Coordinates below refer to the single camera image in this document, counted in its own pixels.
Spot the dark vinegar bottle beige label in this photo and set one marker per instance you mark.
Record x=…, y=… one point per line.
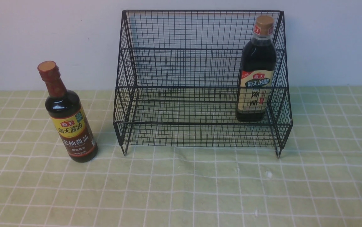
x=258, y=62

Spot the soy sauce bottle brown label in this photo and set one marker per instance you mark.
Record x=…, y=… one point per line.
x=67, y=114

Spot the green checkered tablecloth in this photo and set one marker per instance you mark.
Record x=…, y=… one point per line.
x=317, y=182

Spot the black wire mesh shelf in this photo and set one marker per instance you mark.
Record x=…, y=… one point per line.
x=177, y=80

